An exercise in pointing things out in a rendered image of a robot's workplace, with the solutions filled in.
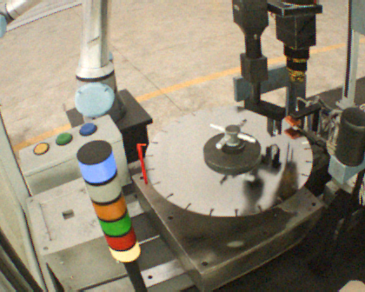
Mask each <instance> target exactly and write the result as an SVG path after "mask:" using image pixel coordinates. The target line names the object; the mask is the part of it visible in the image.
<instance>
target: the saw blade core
mask: <svg viewBox="0 0 365 292"><path fill-rule="evenodd" d="M228 109H230V110H228ZM211 110H212V111H210V109H209V108H207V109H201V110H198V111H195V112H192V114H193V115H194V116H193V115H192V114H191V113H189V114H187V115H185V116H181V117H179V118H177V119H176V120H175V121H173V122H171V123H169V124H168V125H166V126H165V127H164V128H163V129H161V130H160V131H159V132H158V133H157V134H156V135H155V137H154V138H153V139H152V141H151V142H150V144H149V146H148V148H147V150H146V154H145V157H144V168H145V172H146V176H147V177H148V180H149V183H150V184H151V186H152V187H153V188H154V189H155V190H156V191H157V192H158V193H159V194H160V195H161V196H162V197H163V198H166V200H167V201H169V202H171V203H173V204H174V205H176V206H177V207H179V208H181V209H187V210H189V211H191V212H194V213H197V214H199V215H203V216H209V215H210V212H211V209H213V211H212V214H211V215H212V216H217V217H227V216H230V217H236V213H235V210H237V216H248V215H253V214H258V213H261V211H260V209H259V208H258V206H260V208H261V210H262V212H264V211H266V210H268V209H273V208H274V207H276V206H279V205H280V204H282V202H286V201H287V200H288V199H289V198H291V197H292V196H293V195H295V194H296V192H298V190H300V189H301V188H302V187H303V185H304V183H305V182H306V181H307V180H308V176H309V175H310V172H311V168H312V157H313V154H312V150H311V149H310V144H309V143H302V142H307V141H308V140H307V139H306V137H305V135H304V134H303V133H302V132H301V131H300V130H299V129H298V128H297V127H292V126H291V125H289V124H288V123H287V122H285V121H284V119H283V120H282V134H281V135H279V134H278V136H276V137H270V136H269V134H268V132H267V117H265V116H260V115H258V114H257V113H255V112H252V111H249V110H246V109H244V106H229V107H228V106H226V107H218V108H217V107H212V108H211ZM243 118H245V119H247V123H246V124H245V125H244V126H243V127H241V132H244V133H247V134H250V135H252V136H254V137H255V138H256V139H257V140H258V141H259V143H260V144H261V146H262V156H261V158H260V160H259V161H258V162H257V163H256V164H255V165H253V166H252V167H251V168H248V169H244V170H240V171H236V172H225V171H221V170H219V169H215V168H213V167H211V166H210V165H209V164H208V163H207V162H206V161H205V159H204V157H203V146H204V144H205V143H206V142H207V141H208V140H209V139H210V138H211V137H212V136H214V135H217V134H219V133H222V131H220V130H217V129H212V128H210V124H211V123H216V124H219V125H222V126H224V127H227V126H228V125H229V124H238V123H240V122H241V121H242V119H243ZM290 128H292V129H290ZM165 132H167V133H165ZM299 137H301V138H299ZM156 143H157V144H156ZM305 149H306V150H305ZM306 162H307V163H306ZM152 169H153V170H152ZM302 175H303V176H302ZM158 183H159V184H158ZM170 194H173V195H172V196H169V195H170ZM167 197H168V198H167ZM278 197H279V198H281V201H282V202H280V200H279V199H277V198H278ZM189 204H191V205H190V206H189ZM188 206H189V207H188ZM187 207H188V208H187Z"/></svg>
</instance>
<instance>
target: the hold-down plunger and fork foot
mask: <svg viewBox="0 0 365 292"><path fill-rule="evenodd" d="M260 85H261V84H260V83H250V84H249V94H250V96H248V97H247V98H246V99H245V100H244V109H246V110H249V111H252V112H255V113H257V114H258V115H260V116H265V117H267V132H268V134H269V136H270V137H273V128H274V121H275V126H277V129H278V134H279V135H281V134H282V120H283V119H284V117H286V109H285V108H284V107H282V106H279V105H276V104H274V103H270V102H267V101H264V100H262V99H261V88H260Z"/></svg>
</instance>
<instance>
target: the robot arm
mask: <svg viewBox="0 0 365 292"><path fill-rule="evenodd" d="M42 1H43V0H9V1H8V2H7V3H5V4H4V5H3V6H1V7H0V38H2V37H4V35H5V34H6V30H7V25H9V24H10V23H11V22H13V21H15V20H16V19H17V18H18V17H20V16H21V15H22V14H24V13H25V12H26V11H28V10H30V9H31V8H33V7H34V6H36V5H37V4H39V3H41V2H42ZM111 4H112V0H82V6H81V7H82V10H81V13H82V15H81V19H82V20H81V36H80V37H81V42H80V44H81V47H80V51H81V53H80V57H81V58H80V59H79V60H78V66H77V68H76V71H75V72H76V94H75V96H74V99H75V102H74V104H75V105H76V109H77V110H79V112H81V113H82V115H83V119H84V122H85V123H88V122H91V121H94V120H96V119H98V118H100V117H103V116H105V115H109V116H110V118H111V119H112V120H113V123H116V122H118V121H119V120H121V119H122V118H123V117H124V116H125V114H126V111H127V109H126V104H125V102H124V101H123V99H122V96H121V94H120V93H119V92H118V90H117V84H116V73H115V70H114V68H115V66H114V63H113V60H114V58H113V56H112V54H111V53H112V52H111V51H110V25H111V21H110V18H111ZM0 106H2V101H1V98H0Z"/></svg>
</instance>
